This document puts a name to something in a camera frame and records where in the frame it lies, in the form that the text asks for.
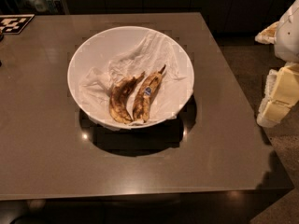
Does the white bowl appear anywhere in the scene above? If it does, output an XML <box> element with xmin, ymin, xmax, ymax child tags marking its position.
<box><xmin>67</xmin><ymin>26</ymin><xmax>194</xmax><ymax>131</ymax></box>

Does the banana with blue sticker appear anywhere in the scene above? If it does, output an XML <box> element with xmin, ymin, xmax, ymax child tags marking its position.
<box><xmin>133</xmin><ymin>65</ymin><xmax>166</xmax><ymax>123</ymax></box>

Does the black white fiducial marker card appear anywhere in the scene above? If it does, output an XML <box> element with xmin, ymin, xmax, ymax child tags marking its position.
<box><xmin>0</xmin><ymin>14</ymin><xmax>35</xmax><ymax>35</ymax></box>

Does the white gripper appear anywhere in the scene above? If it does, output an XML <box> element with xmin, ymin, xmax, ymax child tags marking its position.
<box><xmin>255</xmin><ymin>0</ymin><xmax>299</xmax><ymax>128</ymax></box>

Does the white crumpled paper towel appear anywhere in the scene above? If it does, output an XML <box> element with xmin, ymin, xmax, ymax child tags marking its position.
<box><xmin>79</xmin><ymin>31</ymin><xmax>192</xmax><ymax>126</ymax></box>

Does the left spotted brown banana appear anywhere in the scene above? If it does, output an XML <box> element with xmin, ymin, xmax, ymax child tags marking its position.
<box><xmin>109</xmin><ymin>72</ymin><xmax>145</xmax><ymax>124</ymax></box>

